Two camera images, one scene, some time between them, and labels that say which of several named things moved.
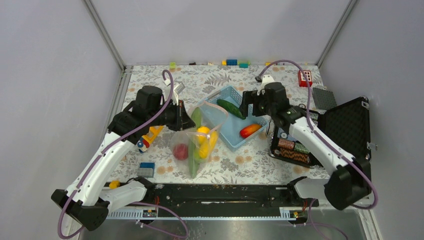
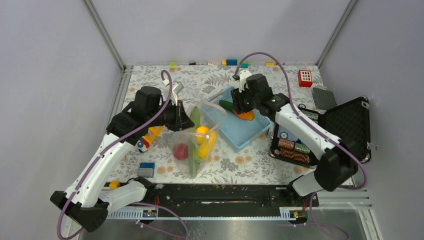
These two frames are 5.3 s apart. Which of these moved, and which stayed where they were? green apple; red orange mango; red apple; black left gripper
Moved: red orange mango
Stayed: red apple; green apple; black left gripper
